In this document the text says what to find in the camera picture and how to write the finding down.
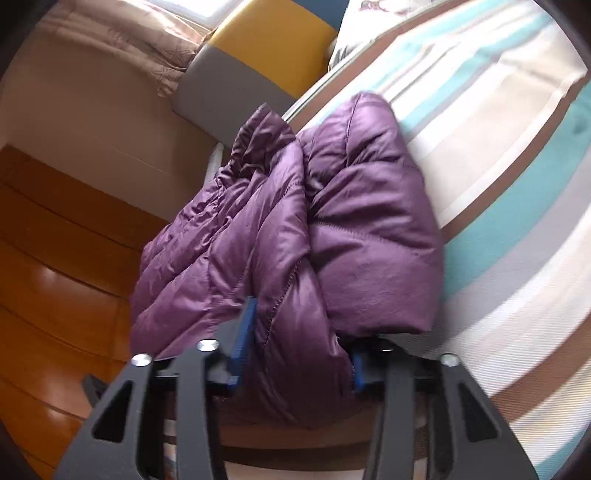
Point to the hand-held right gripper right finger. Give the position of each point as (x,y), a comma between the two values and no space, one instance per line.
(360,369)

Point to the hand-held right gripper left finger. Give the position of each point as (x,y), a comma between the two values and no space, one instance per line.
(242,341)

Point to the purple puffer jacket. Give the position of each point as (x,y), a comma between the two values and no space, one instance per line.
(277,230)

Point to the striped bed sheet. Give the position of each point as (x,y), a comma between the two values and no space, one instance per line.
(485,161)

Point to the grey yellow blue headboard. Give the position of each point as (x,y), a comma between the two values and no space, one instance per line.
(258,50)

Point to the pink patterned curtain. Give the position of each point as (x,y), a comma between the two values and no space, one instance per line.
(115,41)

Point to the white printed pillow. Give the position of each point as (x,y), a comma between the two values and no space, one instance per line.
(364,32)

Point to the white bedside frame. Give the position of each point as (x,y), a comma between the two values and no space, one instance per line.
(214,161)

